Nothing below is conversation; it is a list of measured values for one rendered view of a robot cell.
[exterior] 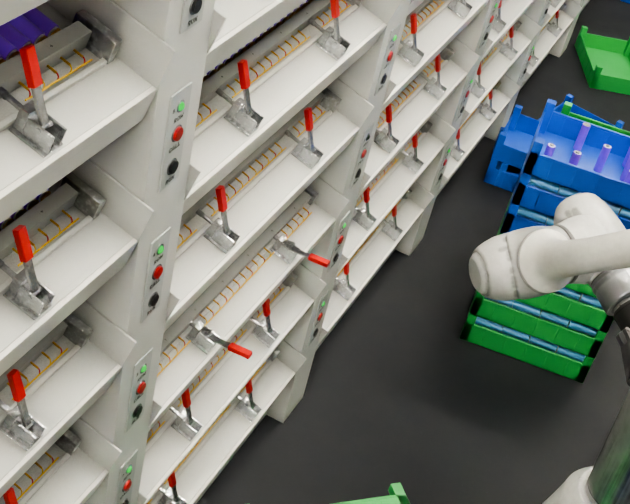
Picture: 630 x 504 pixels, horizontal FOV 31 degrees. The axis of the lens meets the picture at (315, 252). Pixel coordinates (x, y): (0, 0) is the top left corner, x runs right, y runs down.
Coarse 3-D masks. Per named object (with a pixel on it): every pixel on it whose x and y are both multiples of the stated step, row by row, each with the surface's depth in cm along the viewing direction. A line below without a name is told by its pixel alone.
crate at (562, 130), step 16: (544, 112) 245; (544, 128) 247; (560, 128) 248; (576, 128) 247; (592, 128) 245; (544, 144) 244; (560, 144) 246; (592, 144) 247; (624, 144) 245; (528, 160) 232; (544, 160) 231; (560, 160) 230; (592, 160) 243; (608, 160) 244; (544, 176) 233; (560, 176) 232; (576, 176) 231; (592, 176) 230; (608, 176) 239; (592, 192) 232; (608, 192) 231; (624, 192) 230
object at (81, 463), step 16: (80, 432) 144; (96, 432) 143; (64, 448) 144; (80, 448) 146; (96, 448) 144; (112, 448) 143; (48, 464) 143; (64, 464) 144; (80, 464) 145; (96, 464) 146; (112, 464) 145; (32, 480) 139; (48, 480) 141; (64, 480) 142; (80, 480) 143; (96, 480) 144; (16, 496) 138; (32, 496) 139; (48, 496) 140; (64, 496) 141; (80, 496) 142
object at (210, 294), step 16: (304, 192) 196; (288, 208) 191; (304, 208) 195; (272, 224) 187; (256, 240) 183; (240, 256) 179; (224, 272) 175; (240, 272) 179; (208, 288) 171; (224, 288) 174; (240, 288) 176; (192, 304) 168; (208, 304) 170; (224, 304) 173; (176, 320) 164; (192, 320) 166; (208, 320) 169; (176, 336) 162
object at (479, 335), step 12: (468, 312) 269; (468, 324) 261; (468, 336) 262; (480, 336) 261; (492, 336) 260; (504, 336) 259; (492, 348) 262; (504, 348) 261; (516, 348) 260; (528, 348) 259; (540, 348) 258; (528, 360) 261; (540, 360) 260; (552, 360) 259; (564, 360) 258; (576, 360) 257; (588, 360) 256; (564, 372) 260; (576, 372) 259
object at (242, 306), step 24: (312, 192) 196; (336, 192) 196; (312, 216) 196; (336, 216) 198; (312, 240) 192; (264, 264) 183; (288, 264) 186; (264, 288) 180; (240, 312) 174; (168, 360) 162; (192, 360) 164; (168, 384) 159; (168, 408) 161
